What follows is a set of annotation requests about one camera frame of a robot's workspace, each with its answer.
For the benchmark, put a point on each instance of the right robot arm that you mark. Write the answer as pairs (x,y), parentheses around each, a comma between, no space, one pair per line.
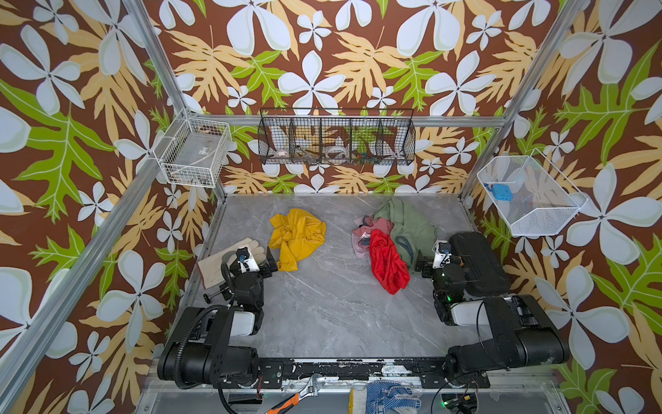
(513,331)

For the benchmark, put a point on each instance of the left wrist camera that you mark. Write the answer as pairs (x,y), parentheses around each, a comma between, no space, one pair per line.
(245,261)

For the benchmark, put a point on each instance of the red cloth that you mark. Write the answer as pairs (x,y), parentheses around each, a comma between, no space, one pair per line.
(387,266)

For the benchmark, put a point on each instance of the white wire basket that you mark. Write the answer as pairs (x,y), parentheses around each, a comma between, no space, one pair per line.
(192,151)
(544,201)

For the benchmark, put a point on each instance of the aluminium frame post left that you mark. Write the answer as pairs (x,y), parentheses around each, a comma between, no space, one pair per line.
(162,68)

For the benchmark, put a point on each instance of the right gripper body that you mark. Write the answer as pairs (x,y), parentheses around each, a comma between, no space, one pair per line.
(429,264)

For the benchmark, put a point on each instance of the white wire basket left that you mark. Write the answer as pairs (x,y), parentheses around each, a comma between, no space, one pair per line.
(192,151)

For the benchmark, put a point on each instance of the pink cloth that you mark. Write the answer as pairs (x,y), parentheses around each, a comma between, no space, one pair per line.
(361,236)

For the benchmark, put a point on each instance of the olive green cloth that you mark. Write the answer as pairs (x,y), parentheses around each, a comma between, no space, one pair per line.
(411,232)

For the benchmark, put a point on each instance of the blue object in basket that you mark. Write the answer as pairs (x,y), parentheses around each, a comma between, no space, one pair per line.
(501,192)

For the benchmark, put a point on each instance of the orange handled adjustable wrench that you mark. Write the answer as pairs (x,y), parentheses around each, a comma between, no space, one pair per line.
(311,389)

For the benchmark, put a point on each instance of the cream leather work glove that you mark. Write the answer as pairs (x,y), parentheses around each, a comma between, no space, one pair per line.
(210,267)

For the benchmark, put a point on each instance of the white wire basket right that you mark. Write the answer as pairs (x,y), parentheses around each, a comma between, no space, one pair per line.
(544,201)

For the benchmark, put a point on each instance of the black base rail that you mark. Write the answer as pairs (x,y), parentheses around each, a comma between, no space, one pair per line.
(272,373)

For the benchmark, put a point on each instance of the aluminium frame post right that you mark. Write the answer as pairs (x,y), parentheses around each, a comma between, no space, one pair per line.
(548,48)

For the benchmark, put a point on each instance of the blue dotted work glove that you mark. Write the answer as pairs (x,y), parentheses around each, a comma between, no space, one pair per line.
(391,397)

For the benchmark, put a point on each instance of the yellow cloth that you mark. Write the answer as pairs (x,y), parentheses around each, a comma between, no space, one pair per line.
(297,236)

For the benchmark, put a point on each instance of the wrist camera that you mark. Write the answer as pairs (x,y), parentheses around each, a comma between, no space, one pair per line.
(442,254)
(245,261)

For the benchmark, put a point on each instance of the aluminium frame post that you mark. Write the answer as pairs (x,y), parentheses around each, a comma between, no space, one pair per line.
(162,68)
(548,48)

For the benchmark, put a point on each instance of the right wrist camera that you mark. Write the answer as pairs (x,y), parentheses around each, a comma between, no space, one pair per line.
(442,254)

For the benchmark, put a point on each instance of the black wire basket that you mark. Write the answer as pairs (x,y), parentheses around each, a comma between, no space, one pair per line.
(336,136)

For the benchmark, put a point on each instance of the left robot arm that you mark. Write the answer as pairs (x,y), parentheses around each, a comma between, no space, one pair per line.
(198,352)

